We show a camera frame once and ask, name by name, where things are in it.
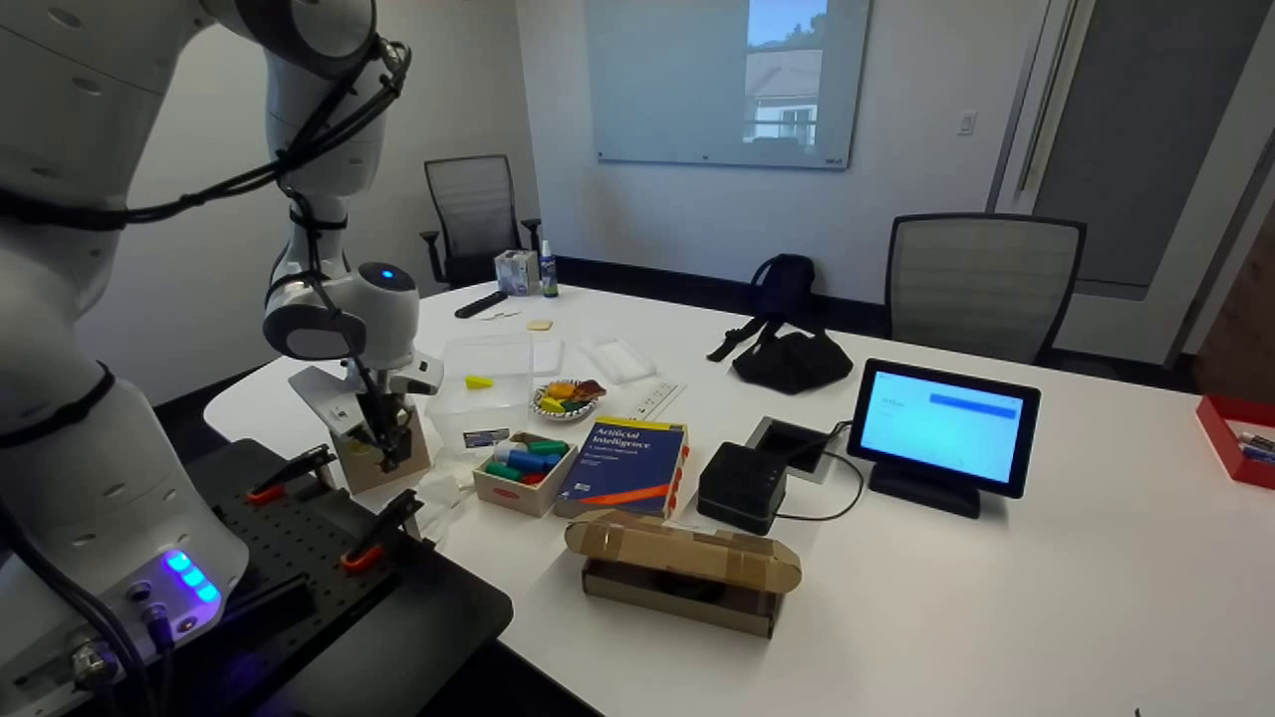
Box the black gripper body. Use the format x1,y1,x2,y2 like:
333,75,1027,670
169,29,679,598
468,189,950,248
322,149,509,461
349,370,418,446

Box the wooden shape sorter box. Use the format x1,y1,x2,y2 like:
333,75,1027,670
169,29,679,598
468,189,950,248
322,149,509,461
326,394,439,497

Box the box of coloured blocks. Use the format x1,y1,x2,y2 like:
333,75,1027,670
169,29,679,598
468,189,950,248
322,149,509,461
468,431,580,519

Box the brown cardboard box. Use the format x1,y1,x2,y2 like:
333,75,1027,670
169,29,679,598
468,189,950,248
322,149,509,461
561,509,806,642

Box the small black box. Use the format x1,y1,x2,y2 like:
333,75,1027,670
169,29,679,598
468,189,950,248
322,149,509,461
691,438,790,538

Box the red box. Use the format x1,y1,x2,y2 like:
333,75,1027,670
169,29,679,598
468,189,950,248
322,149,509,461
1192,391,1275,492

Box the black orange clamp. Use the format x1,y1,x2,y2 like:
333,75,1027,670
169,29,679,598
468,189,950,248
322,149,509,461
240,440,337,509
333,487,430,576

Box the clear plastic container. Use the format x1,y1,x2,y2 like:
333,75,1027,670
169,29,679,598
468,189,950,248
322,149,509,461
435,331,568,400

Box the black remote control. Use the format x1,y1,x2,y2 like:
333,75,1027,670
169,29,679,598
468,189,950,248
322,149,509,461
448,284,513,322

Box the bowl of colourful pieces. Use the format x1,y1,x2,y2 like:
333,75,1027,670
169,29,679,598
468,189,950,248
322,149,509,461
531,375,609,424

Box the clear tissue container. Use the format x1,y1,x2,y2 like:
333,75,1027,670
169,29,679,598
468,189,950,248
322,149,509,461
488,248,541,293

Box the blue book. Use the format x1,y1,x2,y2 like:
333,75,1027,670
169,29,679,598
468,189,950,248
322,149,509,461
548,412,691,521

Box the black mesh office chair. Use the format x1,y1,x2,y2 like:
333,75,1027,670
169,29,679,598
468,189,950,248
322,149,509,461
418,149,547,289

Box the clear plastic tray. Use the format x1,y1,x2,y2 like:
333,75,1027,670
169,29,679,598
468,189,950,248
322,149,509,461
580,334,660,391

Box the flat black square pad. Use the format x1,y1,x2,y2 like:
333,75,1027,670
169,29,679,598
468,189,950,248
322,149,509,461
745,412,844,483

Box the black backpack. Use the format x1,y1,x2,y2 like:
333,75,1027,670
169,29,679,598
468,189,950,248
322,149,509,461
745,249,819,331

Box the black tablet display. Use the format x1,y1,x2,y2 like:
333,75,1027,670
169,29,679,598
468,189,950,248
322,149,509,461
844,353,1043,521

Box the grey mesh office chair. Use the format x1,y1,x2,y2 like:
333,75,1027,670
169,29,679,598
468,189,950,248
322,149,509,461
881,212,1093,367

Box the grey office door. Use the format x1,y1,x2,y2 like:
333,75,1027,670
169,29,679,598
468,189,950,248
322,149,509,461
988,0,1275,361

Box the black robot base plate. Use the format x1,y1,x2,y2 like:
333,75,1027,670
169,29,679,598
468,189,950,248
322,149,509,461
169,435,517,717

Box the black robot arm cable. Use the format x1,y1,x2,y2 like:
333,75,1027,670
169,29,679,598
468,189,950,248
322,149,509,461
0,33,413,232

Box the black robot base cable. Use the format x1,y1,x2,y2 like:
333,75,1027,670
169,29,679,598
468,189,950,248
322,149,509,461
0,509,154,717

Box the black strap bag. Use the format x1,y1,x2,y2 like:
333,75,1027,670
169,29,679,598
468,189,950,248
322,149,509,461
705,314,855,399

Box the glass wall whiteboard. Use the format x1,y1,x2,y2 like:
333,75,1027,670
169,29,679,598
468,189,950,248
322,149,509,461
580,0,876,176

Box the tablet cable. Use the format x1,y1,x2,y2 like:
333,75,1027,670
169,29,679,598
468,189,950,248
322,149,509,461
778,419,868,525

